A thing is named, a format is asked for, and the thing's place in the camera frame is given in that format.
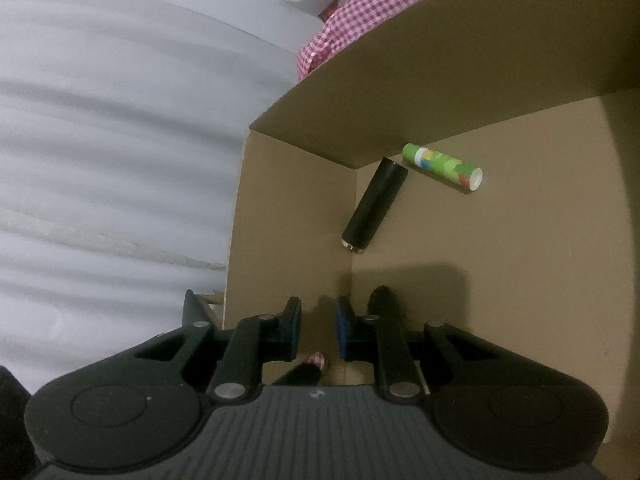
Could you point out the black cylindrical tube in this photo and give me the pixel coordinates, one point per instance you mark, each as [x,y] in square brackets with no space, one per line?
[372,210]

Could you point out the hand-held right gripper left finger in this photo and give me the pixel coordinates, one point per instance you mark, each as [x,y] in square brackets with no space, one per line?
[295,330]

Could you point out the pink checked tablecloth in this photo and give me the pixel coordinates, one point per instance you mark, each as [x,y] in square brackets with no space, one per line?
[360,15]

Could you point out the green lip balm tube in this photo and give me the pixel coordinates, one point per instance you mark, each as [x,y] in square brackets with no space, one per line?
[442,166]

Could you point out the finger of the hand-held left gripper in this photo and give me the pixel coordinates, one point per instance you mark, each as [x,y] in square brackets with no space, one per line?
[195,310]

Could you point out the brown cardboard box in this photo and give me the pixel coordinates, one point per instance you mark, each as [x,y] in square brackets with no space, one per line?
[500,285]

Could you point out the red packet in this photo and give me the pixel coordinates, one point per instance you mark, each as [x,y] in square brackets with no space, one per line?
[332,10]

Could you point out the white curtain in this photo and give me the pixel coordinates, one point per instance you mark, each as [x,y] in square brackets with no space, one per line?
[125,110]

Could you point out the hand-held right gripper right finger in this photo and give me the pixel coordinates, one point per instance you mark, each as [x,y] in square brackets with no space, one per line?
[342,330]

